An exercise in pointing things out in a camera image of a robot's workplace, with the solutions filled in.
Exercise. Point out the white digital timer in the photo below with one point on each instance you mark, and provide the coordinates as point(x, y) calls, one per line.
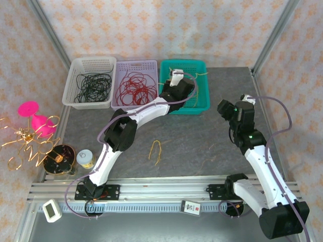
point(51, 210)

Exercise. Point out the lavender plastic basket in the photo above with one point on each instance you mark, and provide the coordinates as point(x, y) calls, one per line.
point(136, 108)

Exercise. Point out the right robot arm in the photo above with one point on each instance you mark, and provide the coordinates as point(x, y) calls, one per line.
point(260, 166)

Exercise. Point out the aluminium frame post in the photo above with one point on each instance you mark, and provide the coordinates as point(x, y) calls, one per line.
point(276, 32)
point(49, 32)

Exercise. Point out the white label card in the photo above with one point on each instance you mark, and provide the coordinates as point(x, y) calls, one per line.
point(190, 208)

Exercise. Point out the tin can yellow label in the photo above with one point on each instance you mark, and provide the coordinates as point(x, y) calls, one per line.
point(85, 158)

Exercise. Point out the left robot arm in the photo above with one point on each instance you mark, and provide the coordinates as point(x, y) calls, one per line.
point(106, 164)

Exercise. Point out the teal plastic basket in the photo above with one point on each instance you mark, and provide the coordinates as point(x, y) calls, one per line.
point(186, 64)

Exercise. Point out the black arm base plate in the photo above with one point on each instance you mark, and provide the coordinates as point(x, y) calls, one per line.
point(214, 191)
point(113, 191)

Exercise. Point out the white plastic basket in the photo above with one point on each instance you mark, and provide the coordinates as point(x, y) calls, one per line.
point(88, 61)

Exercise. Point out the pink plastic goblet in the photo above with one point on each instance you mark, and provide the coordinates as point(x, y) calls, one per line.
point(38, 121)

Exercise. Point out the black round tin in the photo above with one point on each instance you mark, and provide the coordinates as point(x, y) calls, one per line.
point(66, 151)

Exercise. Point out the aluminium mounting rail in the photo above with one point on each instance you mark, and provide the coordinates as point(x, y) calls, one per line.
point(164, 189)

